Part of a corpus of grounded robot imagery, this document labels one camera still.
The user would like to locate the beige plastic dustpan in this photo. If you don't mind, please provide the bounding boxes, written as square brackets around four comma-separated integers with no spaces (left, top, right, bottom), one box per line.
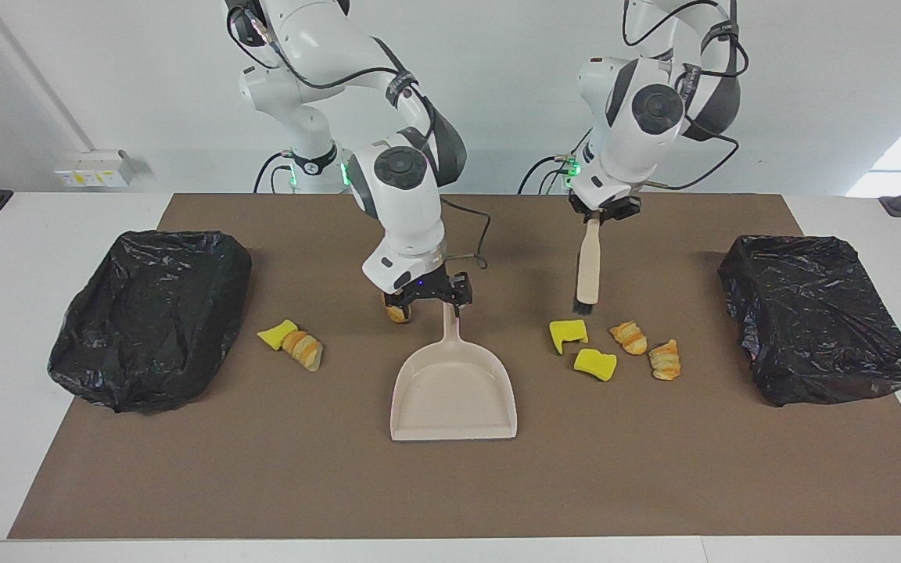
[389,303,519,443]

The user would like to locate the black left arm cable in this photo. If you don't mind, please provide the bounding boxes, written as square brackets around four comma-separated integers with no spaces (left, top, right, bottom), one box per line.
[623,0,748,192]

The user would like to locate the beige hand brush black bristles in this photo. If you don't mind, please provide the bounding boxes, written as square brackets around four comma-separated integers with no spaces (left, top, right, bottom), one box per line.
[573,217,602,316]

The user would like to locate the orange striped croissant piece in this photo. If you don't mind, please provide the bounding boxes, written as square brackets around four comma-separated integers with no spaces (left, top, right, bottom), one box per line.
[282,329,324,373]
[609,320,648,356]

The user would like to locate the black right base cable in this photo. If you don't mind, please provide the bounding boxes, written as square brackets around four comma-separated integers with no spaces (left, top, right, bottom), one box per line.
[253,151,295,194]

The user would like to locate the black left base cable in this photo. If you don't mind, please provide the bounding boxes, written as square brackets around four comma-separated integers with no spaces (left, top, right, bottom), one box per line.
[517,155,576,195]

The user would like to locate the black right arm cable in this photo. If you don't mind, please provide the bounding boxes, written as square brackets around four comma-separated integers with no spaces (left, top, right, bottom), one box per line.
[224,0,492,271]

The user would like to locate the black base cable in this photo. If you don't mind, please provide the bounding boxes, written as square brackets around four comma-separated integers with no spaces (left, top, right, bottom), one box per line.
[253,151,295,194]
[517,155,576,195]

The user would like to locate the black bag lined bin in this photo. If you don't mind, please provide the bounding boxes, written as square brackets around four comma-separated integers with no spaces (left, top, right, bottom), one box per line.
[48,229,253,414]
[717,235,901,407]

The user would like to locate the brown table mat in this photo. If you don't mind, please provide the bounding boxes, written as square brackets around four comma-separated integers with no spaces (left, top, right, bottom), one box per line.
[9,193,901,540]

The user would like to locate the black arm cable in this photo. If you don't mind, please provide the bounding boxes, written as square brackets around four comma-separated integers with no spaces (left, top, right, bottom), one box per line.
[224,0,492,271]
[623,0,748,192]

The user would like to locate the white wall socket box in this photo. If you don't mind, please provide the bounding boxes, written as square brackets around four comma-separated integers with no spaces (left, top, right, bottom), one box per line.
[54,149,138,188]

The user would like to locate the notched yellow sponge piece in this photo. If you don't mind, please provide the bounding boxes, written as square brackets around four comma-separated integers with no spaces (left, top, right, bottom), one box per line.
[548,319,589,356]

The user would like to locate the pale croissant piece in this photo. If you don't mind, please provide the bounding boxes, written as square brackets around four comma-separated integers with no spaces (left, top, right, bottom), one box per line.
[648,339,682,382]

